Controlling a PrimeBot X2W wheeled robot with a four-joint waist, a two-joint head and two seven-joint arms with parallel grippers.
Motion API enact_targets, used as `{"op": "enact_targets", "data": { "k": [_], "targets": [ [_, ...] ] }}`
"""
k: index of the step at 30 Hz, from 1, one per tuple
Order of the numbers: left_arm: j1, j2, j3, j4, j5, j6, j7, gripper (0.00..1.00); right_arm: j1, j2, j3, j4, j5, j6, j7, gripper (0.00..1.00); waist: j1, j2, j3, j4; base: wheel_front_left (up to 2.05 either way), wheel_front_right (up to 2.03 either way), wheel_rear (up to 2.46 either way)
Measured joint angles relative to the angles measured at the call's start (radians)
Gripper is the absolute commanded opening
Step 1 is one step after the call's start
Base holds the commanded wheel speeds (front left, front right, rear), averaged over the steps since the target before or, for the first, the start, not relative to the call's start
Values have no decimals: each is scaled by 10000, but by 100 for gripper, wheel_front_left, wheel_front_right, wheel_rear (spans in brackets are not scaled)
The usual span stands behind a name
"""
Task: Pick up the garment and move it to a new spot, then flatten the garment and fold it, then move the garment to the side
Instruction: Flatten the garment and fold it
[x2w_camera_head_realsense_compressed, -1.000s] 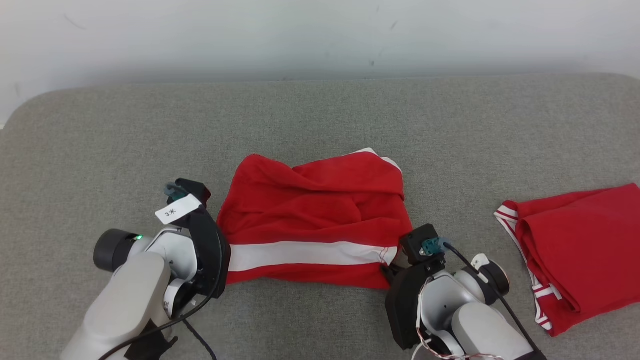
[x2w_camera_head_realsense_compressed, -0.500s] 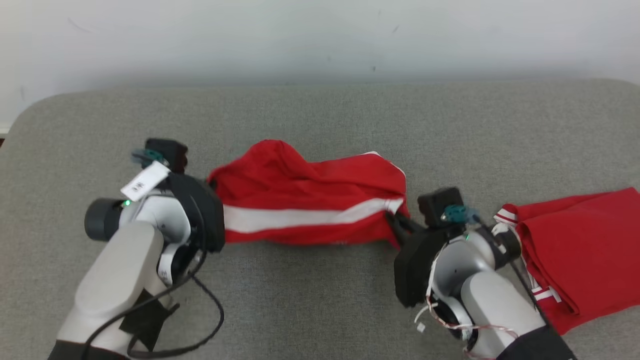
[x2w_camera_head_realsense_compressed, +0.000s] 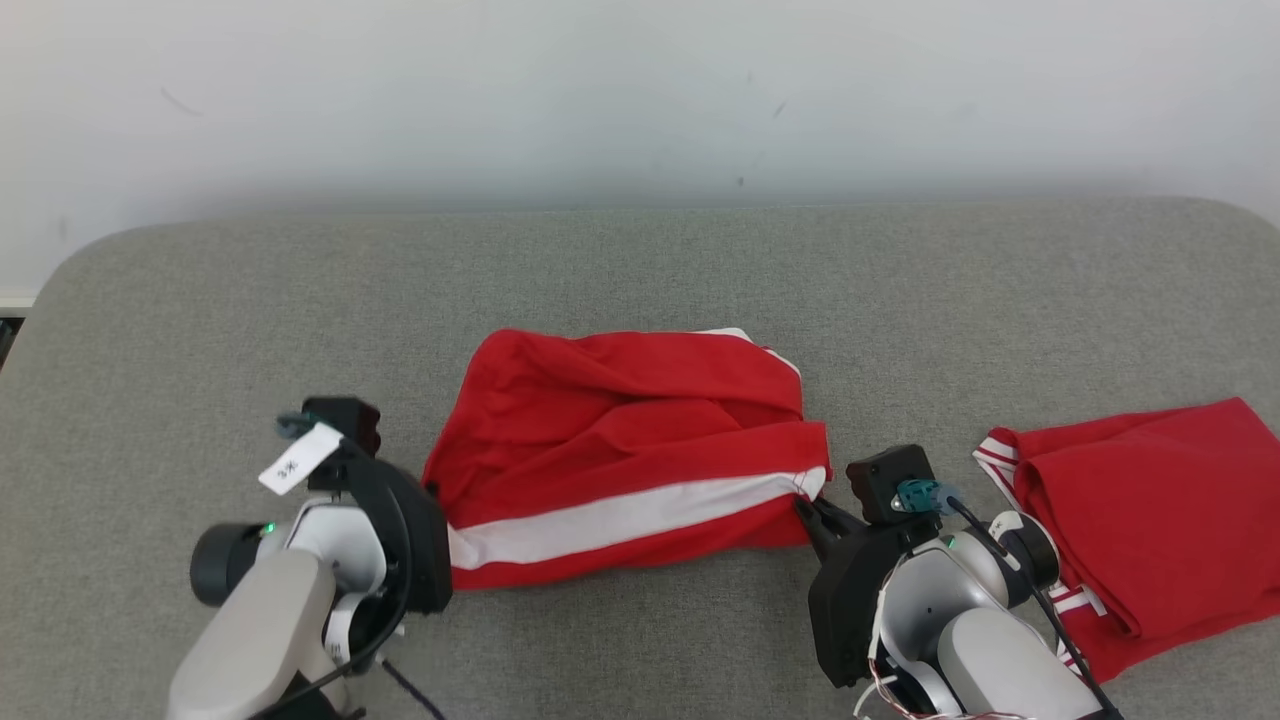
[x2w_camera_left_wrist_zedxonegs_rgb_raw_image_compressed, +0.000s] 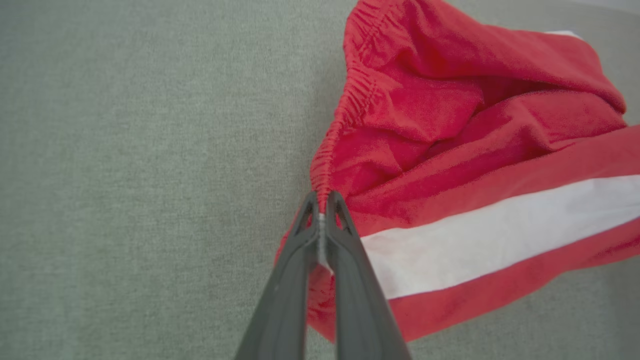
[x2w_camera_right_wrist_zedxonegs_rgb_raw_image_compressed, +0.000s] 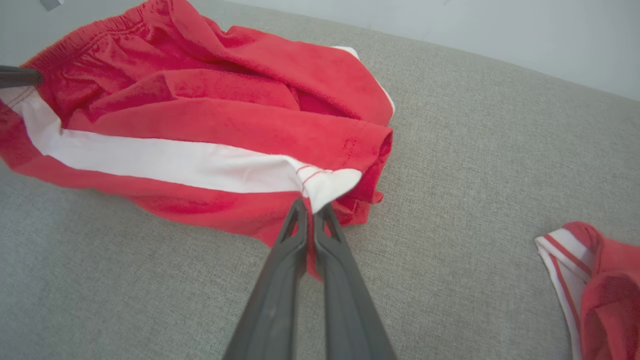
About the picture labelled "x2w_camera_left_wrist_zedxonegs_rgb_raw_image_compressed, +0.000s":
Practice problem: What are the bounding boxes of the grey fabric sofa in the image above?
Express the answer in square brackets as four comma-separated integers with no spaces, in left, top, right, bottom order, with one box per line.
[0,0,640,360]

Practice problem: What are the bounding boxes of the red shorts with white stripe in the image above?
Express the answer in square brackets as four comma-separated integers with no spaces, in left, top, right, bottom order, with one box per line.
[273,0,640,346]

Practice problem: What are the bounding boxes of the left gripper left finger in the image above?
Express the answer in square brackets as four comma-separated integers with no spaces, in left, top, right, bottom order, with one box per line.
[234,190,322,360]

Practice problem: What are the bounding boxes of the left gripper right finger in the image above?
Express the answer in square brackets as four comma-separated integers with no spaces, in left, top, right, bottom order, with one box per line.
[320,189,414,360]

